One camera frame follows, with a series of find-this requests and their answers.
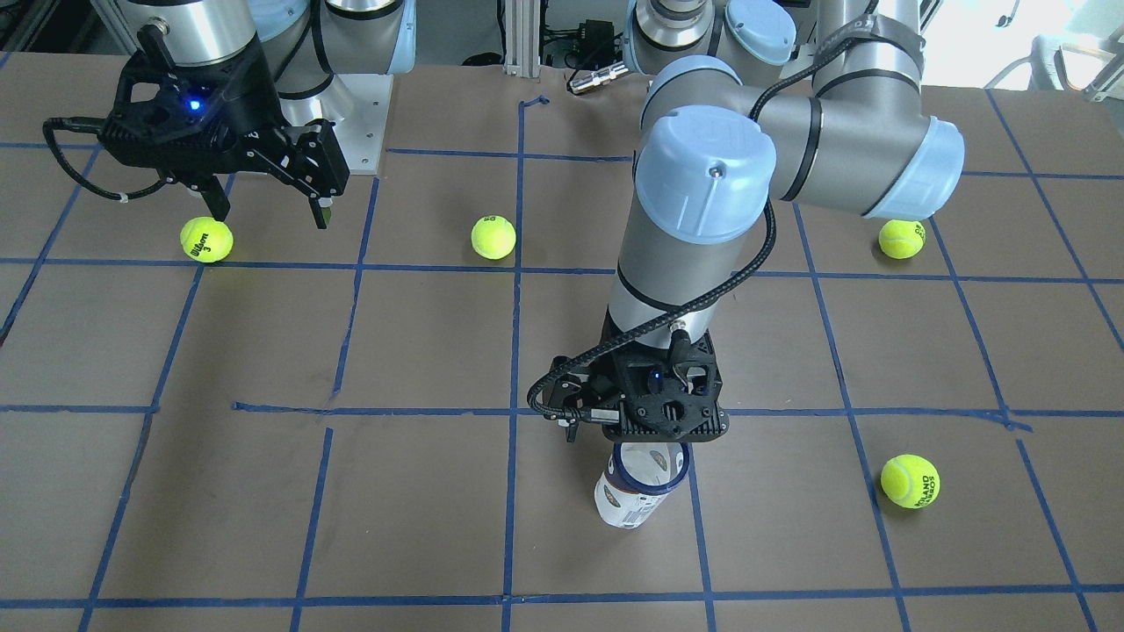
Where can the Wilson tennis ball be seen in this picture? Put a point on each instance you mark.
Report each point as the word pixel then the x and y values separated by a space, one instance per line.
pixel 206 240

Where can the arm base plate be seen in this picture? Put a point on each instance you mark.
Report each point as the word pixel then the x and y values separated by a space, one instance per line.
pixel 359 106

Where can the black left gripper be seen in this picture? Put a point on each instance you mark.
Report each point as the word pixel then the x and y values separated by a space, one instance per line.
pixel 600 388

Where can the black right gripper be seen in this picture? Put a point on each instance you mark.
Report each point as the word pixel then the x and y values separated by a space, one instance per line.
pixel 253 98

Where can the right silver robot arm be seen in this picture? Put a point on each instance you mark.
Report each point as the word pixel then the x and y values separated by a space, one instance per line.
pixel 306 43

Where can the clear tennis ball can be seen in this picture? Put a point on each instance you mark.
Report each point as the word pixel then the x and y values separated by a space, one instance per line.
pixel 637 478

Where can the tennis ball with black lettering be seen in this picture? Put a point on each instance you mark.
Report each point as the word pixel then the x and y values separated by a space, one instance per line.
pixel 910 481

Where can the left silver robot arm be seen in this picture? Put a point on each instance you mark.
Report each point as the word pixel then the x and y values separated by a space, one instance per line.
pixel 726 132

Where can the tennis ball near arm base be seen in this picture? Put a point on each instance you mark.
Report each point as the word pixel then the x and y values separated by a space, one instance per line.
pixel 493 237

